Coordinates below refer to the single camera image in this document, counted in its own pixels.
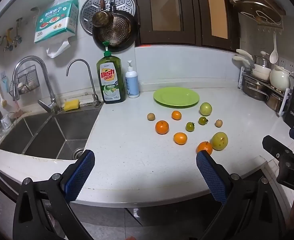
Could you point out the green plate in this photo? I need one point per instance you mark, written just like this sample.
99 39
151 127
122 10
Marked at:
177 96

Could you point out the green tomato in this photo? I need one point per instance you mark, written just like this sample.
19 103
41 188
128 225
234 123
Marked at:
190 126
202 120

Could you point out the paper towel pack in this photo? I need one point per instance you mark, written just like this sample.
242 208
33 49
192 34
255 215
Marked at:
55 17

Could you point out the glass cup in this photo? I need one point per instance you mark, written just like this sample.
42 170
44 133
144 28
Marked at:
4 122

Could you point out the wall outlet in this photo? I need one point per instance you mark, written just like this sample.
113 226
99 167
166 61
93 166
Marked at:
287 64

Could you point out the large steel kitchen faucet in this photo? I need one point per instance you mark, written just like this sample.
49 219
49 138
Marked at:
31 59

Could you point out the stainless steel sink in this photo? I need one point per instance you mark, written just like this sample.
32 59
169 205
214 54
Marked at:
49 135

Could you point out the brass colander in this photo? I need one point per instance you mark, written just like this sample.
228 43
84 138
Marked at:
116 28

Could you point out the yellow sponge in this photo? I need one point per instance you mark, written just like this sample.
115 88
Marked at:
71 105

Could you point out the yellow spotted guava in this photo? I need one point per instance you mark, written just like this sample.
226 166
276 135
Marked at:
219 141

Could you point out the dark wooden window frame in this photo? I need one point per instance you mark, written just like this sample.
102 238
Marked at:
137 12

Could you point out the white spoon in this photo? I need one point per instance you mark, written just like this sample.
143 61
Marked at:
274 52

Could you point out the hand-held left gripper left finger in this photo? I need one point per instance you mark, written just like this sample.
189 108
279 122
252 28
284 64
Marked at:
80 175

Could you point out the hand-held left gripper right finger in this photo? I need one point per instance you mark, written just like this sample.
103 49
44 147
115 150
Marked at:
212 177

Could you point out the white dish rack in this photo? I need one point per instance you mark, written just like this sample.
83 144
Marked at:
241 78

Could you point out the dish brush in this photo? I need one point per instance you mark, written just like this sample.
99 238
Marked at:
2 100

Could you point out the white blue pump bottle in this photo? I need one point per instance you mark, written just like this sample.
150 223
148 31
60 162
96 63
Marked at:
132 82

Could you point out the white pitcher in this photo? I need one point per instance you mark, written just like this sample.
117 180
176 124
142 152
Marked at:
279 78

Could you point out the large tangerine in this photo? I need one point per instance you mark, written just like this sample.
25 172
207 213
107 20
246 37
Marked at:
162 127

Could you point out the small steel pot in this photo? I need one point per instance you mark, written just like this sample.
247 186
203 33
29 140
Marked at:
262 61

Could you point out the green guava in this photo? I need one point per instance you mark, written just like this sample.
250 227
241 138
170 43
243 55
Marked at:
205 108

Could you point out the black frying pan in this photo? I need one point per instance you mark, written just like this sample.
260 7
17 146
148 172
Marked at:
134 30

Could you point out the thin gooseneck faucet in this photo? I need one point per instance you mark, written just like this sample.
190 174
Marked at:
78 60

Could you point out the green dish soap bottle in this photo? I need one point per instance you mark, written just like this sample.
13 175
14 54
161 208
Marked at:
111 80

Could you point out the metal utensil rack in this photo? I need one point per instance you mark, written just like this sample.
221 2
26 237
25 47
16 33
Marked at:
255 88

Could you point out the colourful wall hook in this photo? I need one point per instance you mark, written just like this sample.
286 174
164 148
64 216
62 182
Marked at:
17 32
8 36

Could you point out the brown longan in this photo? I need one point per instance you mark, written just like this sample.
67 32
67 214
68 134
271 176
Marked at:
151 116
218 123

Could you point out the small tangerine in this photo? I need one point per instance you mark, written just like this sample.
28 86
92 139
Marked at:
176 115

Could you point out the medium tangerine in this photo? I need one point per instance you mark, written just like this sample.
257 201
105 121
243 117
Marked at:
205 146
180 138

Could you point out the brass ladle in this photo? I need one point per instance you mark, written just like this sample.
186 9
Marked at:
101 17

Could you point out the round steel steamer plate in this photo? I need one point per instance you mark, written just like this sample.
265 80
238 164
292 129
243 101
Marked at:
123 0

